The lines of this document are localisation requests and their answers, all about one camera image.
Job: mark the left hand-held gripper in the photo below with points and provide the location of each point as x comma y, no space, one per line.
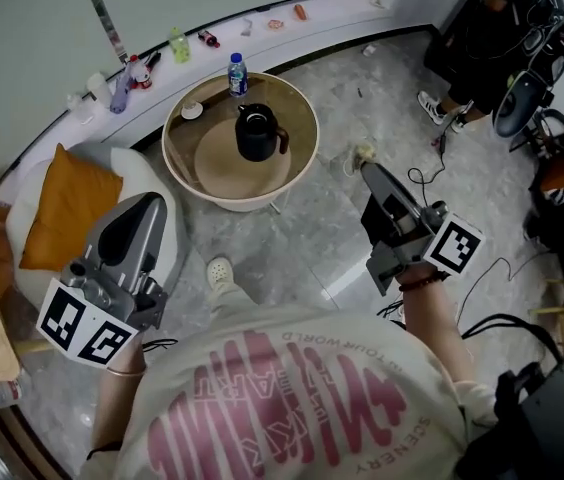
87,293

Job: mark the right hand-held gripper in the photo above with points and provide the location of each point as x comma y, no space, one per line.
454,243

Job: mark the black kettle jug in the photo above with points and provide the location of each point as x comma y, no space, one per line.
259,135

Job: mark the person's right forearm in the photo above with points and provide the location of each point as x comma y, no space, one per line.
432,328

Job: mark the orange cushion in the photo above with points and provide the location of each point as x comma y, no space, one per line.
67,208

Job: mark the white armchair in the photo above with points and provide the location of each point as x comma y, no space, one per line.
132,168

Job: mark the white clog shoe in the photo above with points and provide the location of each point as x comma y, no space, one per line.
220,272

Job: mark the round glass-top table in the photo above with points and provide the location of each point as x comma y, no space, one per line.
182,168

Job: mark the beige trousers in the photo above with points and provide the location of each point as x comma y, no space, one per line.
232,300

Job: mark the beige round table base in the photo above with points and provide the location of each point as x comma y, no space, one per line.
222,173

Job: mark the clear glass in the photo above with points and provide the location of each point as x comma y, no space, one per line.
79,110

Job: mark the crumpled white paper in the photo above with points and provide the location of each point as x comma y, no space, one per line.
369,50

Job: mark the white cup with saucer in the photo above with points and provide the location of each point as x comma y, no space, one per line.
192,109

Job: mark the white paper cup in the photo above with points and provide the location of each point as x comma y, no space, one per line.
98,88

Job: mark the cream pink-printed T-shirt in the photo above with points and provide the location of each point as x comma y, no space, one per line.
262,348

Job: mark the black chair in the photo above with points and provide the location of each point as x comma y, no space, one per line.
562,193

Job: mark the white bottle red label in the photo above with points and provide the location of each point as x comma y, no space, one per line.
141,74

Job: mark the clear bottle red label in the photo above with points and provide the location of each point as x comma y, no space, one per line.
4,394

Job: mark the curved white ledge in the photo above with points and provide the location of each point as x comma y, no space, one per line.
312,23

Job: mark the blue-capped water bottle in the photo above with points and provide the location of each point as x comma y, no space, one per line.
237,78

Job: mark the small white ledge item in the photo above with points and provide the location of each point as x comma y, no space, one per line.
378,2

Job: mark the green plastic bottle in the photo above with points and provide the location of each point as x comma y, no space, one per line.
180,47

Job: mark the orange sausage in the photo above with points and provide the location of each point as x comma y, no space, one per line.
300,12

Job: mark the small gray item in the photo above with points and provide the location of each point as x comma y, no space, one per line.
247,27

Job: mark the dark cola bottle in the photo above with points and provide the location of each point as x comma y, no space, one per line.
209,39

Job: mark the silver wall strip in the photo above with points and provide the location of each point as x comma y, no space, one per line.
107,18

